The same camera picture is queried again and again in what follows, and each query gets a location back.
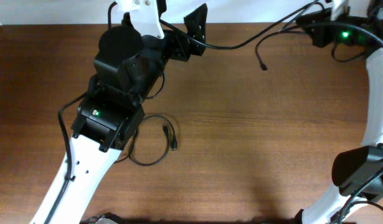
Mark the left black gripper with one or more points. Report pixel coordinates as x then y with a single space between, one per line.
180 51

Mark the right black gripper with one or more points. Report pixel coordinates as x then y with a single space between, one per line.
317 30

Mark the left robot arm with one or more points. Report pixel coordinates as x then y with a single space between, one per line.
130 58

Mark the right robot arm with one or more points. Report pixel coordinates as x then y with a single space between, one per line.
357 174

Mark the black device at table edge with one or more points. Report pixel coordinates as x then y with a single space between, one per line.
107 218

